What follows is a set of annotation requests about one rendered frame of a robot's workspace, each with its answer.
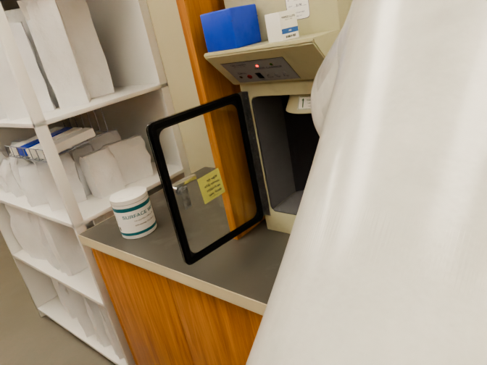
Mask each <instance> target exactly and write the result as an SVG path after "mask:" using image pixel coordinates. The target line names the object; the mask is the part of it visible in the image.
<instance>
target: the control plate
mask: <svg viewBox="0 0 487 365"><path fill-rule="evenodd" d="M269 63H273V66H271V65H269ZM256 64H258V65H259V67H256V66H255V65H256ZM221 65H222V66H223V67H224V68H225V69H226V70H227V71H228V72H229V73H230V74H231V75H232V76H233V77H234V78H235V79H236V80H238V81H239V82H240V83H247V82H257V81H266V80H285V79H295V78H300V77H299V76H298V74H297V73H296V72H295V71H294V69H293V68H292V67H291V66H290V65H289V63H288V62H287V61H286V60H285V59H284V58H283V57H275V58H269V59H258V60H251V61H245V62H233V63H227V64H221ZM258 72H260V73H261V74H262V76H263V77H264V78H259V77H258V76H257V75H256V74H255V73H258ZM275 72H276V73H278V75H275V74H274V73H275ZM283 72H285V73H286V74H285V75H284V74H283ZM267 73H269V74H270V75H269V76H267ZM247 75H251V76H252V77H253V78H252V79H250V78H247ZM239 76H242V77H243V78H240V77H239Z"/></svg>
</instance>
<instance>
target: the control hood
mask: <svg viewBox="0 0 487 365"><path fill-rule="evenodd" d="M339 33H340V31H338V30H332V31H326V32H321V33H313V34H308V35H300V36H299V37H298V38H292V39H289V40H286V41H278V42H272V43H269V41H261V42H259V43H254V44H251V45H248V46H244V47H241V48H238V49H230V50H224V51H215V52H210V53H205V54H204V58H205V59H206V60H207V61H208V62H209V63H210V64H212V65H213V66H214V67H215V68H216V69H217V70H218V71H219V72H221V73H222V74H223V75H224V76H225V77H226V78H227V79H229V81H230V82H231V83H232V84H234V85H241V84H252V83H271V82H282V81H292V80H312V79H315V76H316V74H317V71H318V70H319V68H320V66H321V64H322V62H323V60H324V59H325V57H326V56H327V54H328V52H329V51H330V48H331V46H332V45H333V43H334V41H335V40H336V38H337V36H338V34H339ZM275 57H283V58H284V59H285V60H286V61H287V62H288V63H289V65H290V66H291V67H292V68H293V69H294V71H295V72H296V73H297V74H298V76H299V77H300V78H295V79H285V80H266V81H257V82H247V83H240V82H239V81H238V80H236V79H235V78H234V77H233V76H232V75H231V74H230V73H229V72H228V71H227V70H226V69H225V68H224V67H223V66H222V65H221V64H227V63H233V62H245V61H251V60H258V59H269V58H275Z"/></svg>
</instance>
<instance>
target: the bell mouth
mask: <svg viewBox="0 0 487 365"><path fill-rule="evenodd" d="M310 102H311V94H298V95H290V96H289V99H288V103H287V107H286V111H287V112H289V113H292V114H311V104H310Z"/></svg>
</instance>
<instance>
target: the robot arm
mask: <svg viewBox="0 0 487 365"><path fill-rule="evenodd" d="M310 104H311V113H312V119H313V122H314V125H315V128H316V131H317V133H318V135H319V136H320V139H319V142H318V144H317V149H316V152H315V157H314V159H313V162H312V166H311V170H310V172H309V177H308V179H307V183H306V186H305V189H304V193H303V196H302V198H301V203H300V205H299V210H298V212H297V215H296V218H295V221H294V225H293V228H292V231H291V234H290V237H289V239H288V243H287V246H286V250H285V253H284V255H283V259H282V262H281V264H280V268H279V270H278V274H277V277H276V279H275V283H274V285H273V288H272V292H271V294H270V297H269V300H268V302H267V306H266V309H265V312H264V315H263V317H262V321H261V323H260V326H259V329H258V331H257V335H256V337H255V340H254V343H253V346H252V348H251V351H250V354H249V357H248V359H247V362H246V365H487V0H353V1H352V3H351V7H350V10H349V13H348V15H347V18H346V21H345V23H344V26H343V27H342V29H341V32H340V33H339V34H338V36H337V38H336V40H335V41H334V43H333V45H332V46H331V48H330V51H329V52H328V54H327V56H326V57H325V59H324V60H323V62H322V64H321V66H320V68H319V70H318V71H317V74H316V76H315V80H314V82H313V85H312V92H311V102H310Z"/></svg>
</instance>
